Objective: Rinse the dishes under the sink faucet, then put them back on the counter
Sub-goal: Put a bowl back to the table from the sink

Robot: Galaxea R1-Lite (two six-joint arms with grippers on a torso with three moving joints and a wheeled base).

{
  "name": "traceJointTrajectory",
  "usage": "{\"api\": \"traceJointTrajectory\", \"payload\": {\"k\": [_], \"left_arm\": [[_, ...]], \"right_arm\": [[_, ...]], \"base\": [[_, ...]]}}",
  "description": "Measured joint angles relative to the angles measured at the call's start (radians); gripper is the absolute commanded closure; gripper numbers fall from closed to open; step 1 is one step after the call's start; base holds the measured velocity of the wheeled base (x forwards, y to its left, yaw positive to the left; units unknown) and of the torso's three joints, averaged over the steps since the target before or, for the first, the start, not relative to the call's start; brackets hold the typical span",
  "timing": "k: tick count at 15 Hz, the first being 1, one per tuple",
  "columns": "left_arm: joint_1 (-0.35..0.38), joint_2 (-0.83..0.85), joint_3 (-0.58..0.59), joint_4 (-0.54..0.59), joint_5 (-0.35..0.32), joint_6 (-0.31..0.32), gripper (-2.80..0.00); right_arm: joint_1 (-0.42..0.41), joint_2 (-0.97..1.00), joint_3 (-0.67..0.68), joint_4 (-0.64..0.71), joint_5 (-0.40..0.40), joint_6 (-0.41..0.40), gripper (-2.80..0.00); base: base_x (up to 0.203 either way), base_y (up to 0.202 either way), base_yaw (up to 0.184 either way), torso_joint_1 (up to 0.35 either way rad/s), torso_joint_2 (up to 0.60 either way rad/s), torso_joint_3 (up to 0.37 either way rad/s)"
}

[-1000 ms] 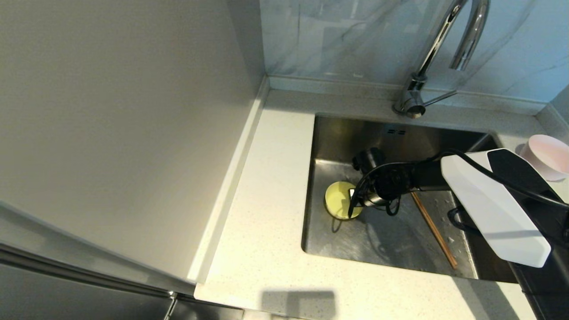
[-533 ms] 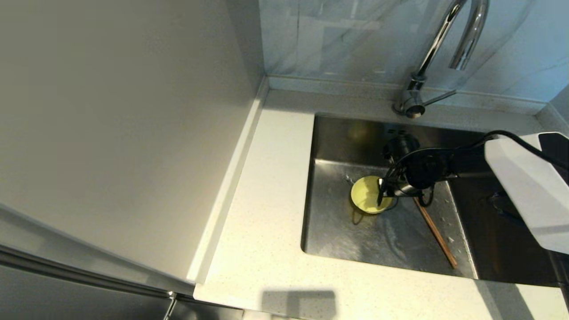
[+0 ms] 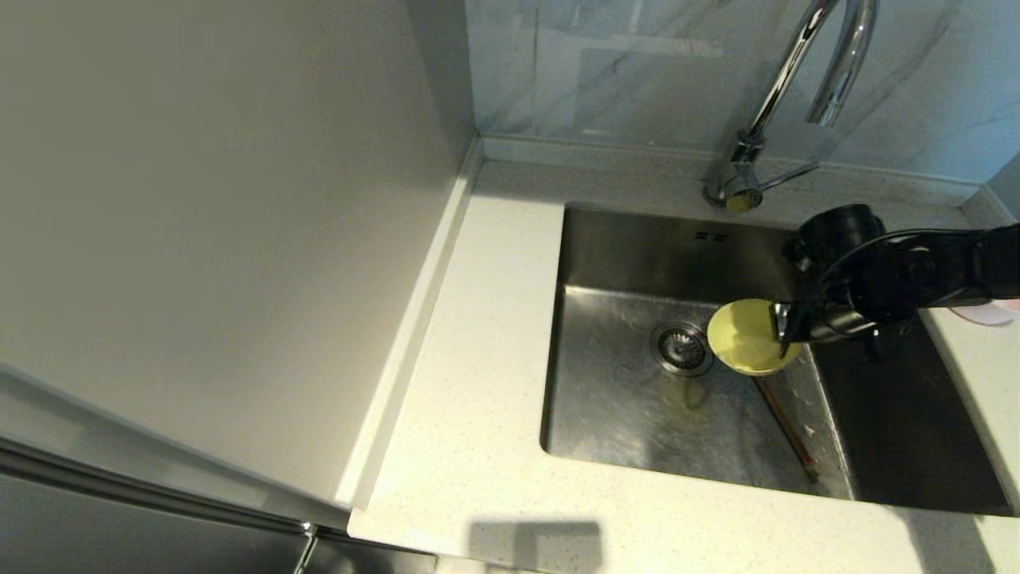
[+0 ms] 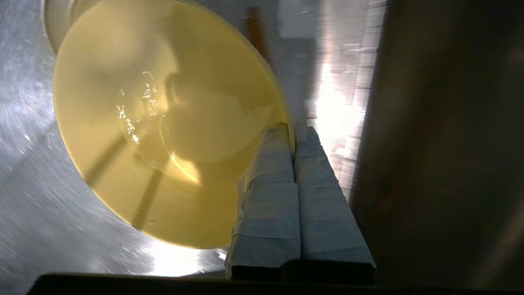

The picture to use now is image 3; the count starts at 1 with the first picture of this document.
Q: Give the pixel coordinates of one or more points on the beige tall cabinet side panel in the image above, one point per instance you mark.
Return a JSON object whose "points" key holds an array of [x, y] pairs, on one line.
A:
{"points": [[199, 239]]}

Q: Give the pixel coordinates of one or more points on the yellow plastic bowl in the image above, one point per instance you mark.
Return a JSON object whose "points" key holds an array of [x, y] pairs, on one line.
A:
{"points": [[745, 339]]}

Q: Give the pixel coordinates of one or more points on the round metal sink strainer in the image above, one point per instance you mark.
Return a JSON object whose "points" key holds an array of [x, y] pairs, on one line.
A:
{"points": [[681, 348]]}

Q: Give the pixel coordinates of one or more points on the chrome gooseneck faucet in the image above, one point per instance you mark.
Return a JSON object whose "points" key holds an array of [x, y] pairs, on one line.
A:
{"points": [[785, 72]]}

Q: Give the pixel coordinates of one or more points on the pale pink bowl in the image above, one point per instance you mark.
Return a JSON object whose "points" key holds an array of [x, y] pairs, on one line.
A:
{"points": [[992, 313]]}

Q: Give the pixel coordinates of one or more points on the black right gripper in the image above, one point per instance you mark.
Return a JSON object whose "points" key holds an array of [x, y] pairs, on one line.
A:
{"points": [[837, 323]]}

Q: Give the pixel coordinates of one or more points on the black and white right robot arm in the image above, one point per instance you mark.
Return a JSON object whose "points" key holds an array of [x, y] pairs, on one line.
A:
{"points": [[900, 263]]}

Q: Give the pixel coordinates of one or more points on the stainless steel sink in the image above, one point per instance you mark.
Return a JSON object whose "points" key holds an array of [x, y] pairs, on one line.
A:
{"points": [[621, 414]]}

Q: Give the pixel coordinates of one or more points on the chrome cabinet trim strip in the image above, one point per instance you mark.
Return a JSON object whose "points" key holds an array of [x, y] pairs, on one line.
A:
{"points": [[159, 493]]}

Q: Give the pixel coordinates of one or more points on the grey tall cabinet door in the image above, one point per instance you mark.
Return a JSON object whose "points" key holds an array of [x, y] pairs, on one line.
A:
{"points": [[119, 534]]}

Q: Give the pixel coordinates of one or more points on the brown wooden chopstick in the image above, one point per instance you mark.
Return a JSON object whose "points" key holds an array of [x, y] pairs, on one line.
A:
{"points": [[795, 426], [785, 426]]}

